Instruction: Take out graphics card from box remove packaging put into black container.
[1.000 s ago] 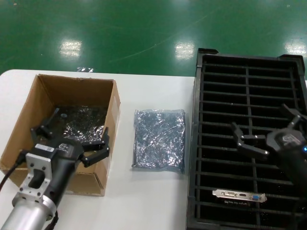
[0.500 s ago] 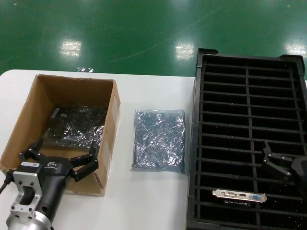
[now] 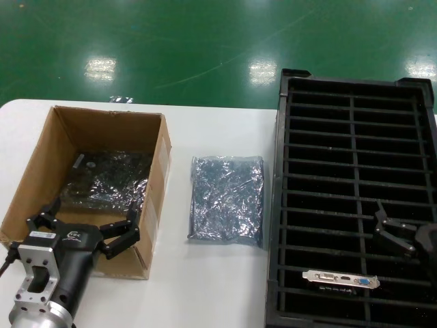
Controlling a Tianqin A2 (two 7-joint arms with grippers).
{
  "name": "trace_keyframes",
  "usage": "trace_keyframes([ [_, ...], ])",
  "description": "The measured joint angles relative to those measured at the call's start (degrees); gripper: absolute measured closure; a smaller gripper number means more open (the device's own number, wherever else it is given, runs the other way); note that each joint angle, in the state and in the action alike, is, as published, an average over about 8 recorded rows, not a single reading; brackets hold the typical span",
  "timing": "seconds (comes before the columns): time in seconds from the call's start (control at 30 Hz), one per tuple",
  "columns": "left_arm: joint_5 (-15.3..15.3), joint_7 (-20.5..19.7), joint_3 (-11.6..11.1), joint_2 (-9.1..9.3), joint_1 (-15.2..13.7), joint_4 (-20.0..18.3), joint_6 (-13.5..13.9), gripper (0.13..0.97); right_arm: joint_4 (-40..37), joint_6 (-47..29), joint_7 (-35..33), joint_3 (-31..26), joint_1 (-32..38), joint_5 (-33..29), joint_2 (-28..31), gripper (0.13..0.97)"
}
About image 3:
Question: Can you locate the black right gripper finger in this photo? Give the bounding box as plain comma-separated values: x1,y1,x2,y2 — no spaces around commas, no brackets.
372,200,418,260

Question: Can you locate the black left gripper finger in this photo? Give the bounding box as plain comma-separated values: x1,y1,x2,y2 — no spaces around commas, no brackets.
100,204,141,260
26,200,66,232

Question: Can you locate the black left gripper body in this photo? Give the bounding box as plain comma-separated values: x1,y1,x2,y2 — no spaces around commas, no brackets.
54,223,106,309

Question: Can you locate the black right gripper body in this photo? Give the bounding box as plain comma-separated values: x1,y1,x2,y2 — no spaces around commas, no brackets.
412,223,437,266

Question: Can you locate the graphics card with silver bracket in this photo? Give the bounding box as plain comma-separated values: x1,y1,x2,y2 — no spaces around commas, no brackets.
302,269,380,295

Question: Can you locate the grey antistatic bag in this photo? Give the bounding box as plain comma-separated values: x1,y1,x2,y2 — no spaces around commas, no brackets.
186,154,266,247

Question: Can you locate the bagged graphics card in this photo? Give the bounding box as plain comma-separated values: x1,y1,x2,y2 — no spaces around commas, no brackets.
61,150,154,216

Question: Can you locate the brown cardboard box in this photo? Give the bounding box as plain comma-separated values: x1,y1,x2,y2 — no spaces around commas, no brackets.
0,105,173,280

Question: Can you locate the black slotted container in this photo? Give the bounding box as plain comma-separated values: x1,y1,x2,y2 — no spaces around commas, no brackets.
265,68,437,325

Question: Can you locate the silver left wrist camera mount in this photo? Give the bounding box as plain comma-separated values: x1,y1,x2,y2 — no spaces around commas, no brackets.
13,231,61,310

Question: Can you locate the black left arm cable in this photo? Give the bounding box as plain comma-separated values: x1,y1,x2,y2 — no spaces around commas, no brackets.
0,241,18,278

